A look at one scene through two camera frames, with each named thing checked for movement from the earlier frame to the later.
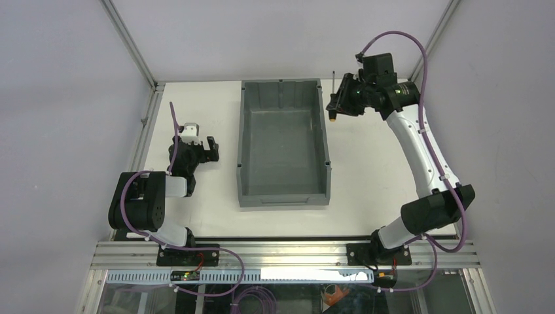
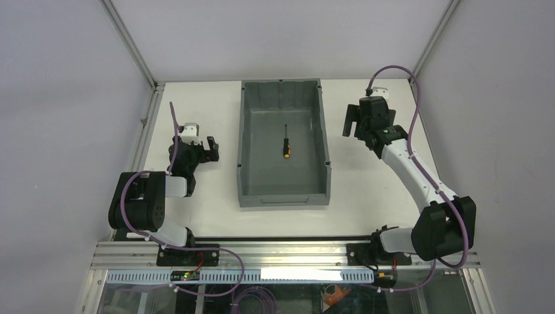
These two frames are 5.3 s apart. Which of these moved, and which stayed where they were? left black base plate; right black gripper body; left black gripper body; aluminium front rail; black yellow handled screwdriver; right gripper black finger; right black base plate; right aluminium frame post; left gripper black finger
Moved: black yellow handled screwdriver; right black gripper body; right gripper black finger
Stayed: right aluminium frame post; aluminium front rail; right black base plate; left black base plate; left black gripper body; left gripper black finger
